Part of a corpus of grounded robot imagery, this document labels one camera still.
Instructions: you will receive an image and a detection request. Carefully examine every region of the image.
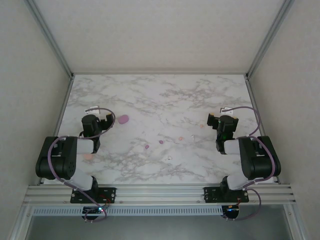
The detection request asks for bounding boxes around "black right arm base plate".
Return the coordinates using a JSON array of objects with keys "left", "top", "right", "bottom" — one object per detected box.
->
[{"left": 203, "top": 186, "right": 250, "bottom": 203}]

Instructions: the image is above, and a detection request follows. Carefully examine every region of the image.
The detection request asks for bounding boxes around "thin red wire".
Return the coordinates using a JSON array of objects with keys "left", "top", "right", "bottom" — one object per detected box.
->
[{"left": 98, "top": 194, "right": 113, "bottom": 206}]

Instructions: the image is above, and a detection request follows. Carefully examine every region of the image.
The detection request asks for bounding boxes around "aluminium left lower frame bar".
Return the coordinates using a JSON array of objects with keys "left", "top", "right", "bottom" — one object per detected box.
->
[{"left": 8, "top": 204, "right": 35, "bottom": 240}]

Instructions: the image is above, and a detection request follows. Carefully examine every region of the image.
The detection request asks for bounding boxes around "aluminium left table side rail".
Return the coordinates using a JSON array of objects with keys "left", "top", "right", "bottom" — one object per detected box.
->
[{"left": 37, "top": 74, "right": 75, "bottom": 186}]

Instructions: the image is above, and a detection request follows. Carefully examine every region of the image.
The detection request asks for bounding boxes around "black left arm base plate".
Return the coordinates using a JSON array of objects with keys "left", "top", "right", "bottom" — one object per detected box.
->
[{"left": 69, "top": 186, "right": 118, "bottom": 204}]

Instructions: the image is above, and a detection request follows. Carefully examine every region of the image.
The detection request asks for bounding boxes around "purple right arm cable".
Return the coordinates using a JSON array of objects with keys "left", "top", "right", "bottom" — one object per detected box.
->
[{"left": 223, "top": 106, "right": 277, "bottom": 222}]

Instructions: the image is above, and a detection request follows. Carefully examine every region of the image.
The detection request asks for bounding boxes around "aluminium right table side rail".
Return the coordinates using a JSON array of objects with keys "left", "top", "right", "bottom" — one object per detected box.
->
[{"left": 244, "top": 74, "right": 280, "bottom": 185}]

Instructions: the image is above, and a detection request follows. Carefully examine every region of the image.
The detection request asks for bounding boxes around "aluminium frame bar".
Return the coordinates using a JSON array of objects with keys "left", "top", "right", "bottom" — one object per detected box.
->
[
  {"left": 8, "top": 204, "right": 35, "bottom": 240},
  {"left": 283, "top": 204, "right": 310, "bottom": 240}
]

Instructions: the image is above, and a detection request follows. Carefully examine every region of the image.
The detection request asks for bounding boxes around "aluminium rear table rail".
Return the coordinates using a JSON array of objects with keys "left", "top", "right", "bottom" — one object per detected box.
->
[{"left": 72, "top": 71, "right": 248, "bottom": 76}]

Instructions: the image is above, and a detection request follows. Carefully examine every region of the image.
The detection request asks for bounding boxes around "grey slotted cable duct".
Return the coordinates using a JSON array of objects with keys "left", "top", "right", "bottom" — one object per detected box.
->
[{"left": 32, "top": 206, "right": 224, "bottom": 217}]

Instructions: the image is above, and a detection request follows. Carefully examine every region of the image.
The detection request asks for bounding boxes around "aluminium left corner post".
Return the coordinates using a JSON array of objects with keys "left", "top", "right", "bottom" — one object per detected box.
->
[{"left": 23, "top": 0, "right": 75, "bottom": 80}]

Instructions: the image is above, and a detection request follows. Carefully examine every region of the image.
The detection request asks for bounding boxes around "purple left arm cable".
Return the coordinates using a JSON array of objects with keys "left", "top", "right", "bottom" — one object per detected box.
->
[{"left": 47, "top": 107, "right": 116, "bottom": 223}]

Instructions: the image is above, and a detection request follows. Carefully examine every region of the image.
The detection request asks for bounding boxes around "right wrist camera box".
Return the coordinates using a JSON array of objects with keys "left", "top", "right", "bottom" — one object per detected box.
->
[{"left": 219, "top": 106, "right": 235, "bottom": 116}]

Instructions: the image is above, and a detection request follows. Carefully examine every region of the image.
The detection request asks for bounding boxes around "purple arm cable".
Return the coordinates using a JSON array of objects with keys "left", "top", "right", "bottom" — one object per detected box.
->
[
  {"left": 47, "top": 107, "right": 116, "bottom": 223},
  {"left": 223, "top": 106, "right": 277, "bottom": 222}
]

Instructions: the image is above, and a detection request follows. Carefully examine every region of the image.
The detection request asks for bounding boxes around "aluminium corner post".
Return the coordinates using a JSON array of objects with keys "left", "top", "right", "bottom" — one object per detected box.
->
[
  {"left": 23, "top": 0, "right": 75, "bottom": 80},
  {"left": 244, "top": 0, "right": 296, "bottom": 80}
]

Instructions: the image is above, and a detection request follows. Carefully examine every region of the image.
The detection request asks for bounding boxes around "aluminium mounting rail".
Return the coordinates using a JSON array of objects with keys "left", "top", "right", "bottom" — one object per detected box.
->
[{"left": 23, "top": 184, "right": 297, "bottom": 206}]

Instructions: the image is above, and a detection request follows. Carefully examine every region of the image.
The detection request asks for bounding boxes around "aluminium right lower frame bar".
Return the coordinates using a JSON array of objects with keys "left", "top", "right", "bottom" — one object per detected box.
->
[{"left": 283, "top": 204, "right": 310, "bottom": 240}]

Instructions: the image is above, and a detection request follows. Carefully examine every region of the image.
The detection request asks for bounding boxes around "aluminium right corner post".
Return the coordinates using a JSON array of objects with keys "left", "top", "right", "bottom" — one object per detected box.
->
[{"left": 244, "top": 0, "right": 296, "bottom": 80}]

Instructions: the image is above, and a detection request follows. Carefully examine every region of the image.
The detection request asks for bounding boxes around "aluminium table side rail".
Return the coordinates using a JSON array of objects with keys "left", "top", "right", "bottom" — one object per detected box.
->
[
  {"left": 37, "top": 74, "right": 75, "bottom": 186},
  {"left": 244, "top": 74, "right": 280, "bottom": 185}
]

